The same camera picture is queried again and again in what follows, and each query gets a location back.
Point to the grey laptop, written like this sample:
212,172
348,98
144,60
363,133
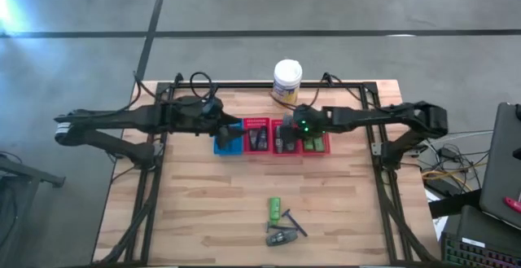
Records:
500,158

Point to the grey deodorant stick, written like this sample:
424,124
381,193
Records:
281,238
279,145
290,149

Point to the dark disposable razor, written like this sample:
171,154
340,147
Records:
281,227
294,221

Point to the white Lysol wipes canister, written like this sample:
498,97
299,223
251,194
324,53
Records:
287,76

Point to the black power adapter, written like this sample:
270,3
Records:
449,152

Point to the black stand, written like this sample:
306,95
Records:
24,172

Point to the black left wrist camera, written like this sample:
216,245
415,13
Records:
208,106

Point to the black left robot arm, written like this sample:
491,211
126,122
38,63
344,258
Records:
134,119

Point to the black aluminium table frame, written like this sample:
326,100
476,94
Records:
252,84

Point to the red tool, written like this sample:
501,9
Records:
513,205

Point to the green travel tube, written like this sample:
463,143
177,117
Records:
274,209
309,144
319,144

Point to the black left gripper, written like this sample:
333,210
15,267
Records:
209,123

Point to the backlit keyboard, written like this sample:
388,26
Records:
476,256

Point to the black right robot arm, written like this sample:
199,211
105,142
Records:
378,115

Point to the blue plastic basket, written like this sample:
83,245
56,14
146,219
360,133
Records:
238,149

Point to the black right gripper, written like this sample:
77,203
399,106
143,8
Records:
311,121

